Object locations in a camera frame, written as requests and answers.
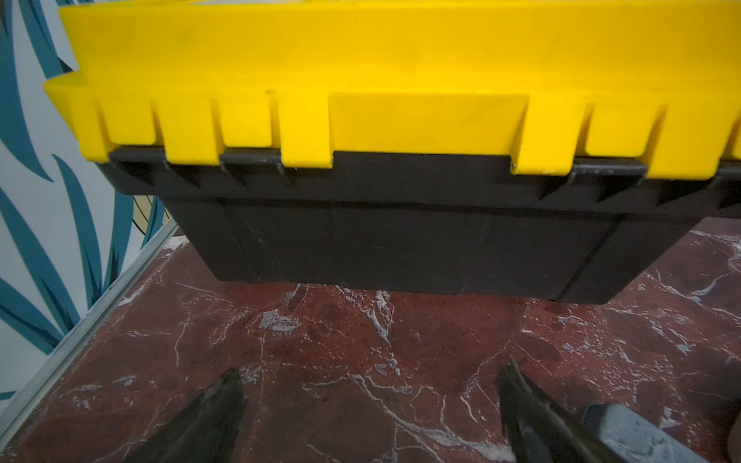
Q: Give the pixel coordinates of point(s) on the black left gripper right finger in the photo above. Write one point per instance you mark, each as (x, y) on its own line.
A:
(538, 429)

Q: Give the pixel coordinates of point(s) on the grey rectangular block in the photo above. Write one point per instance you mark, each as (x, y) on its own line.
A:
(634, 438)

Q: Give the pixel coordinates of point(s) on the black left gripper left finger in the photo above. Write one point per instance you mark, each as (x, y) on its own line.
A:
(205, 431)

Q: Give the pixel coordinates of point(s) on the yellow black toolbox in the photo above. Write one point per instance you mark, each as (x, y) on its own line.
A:
(550, 149)

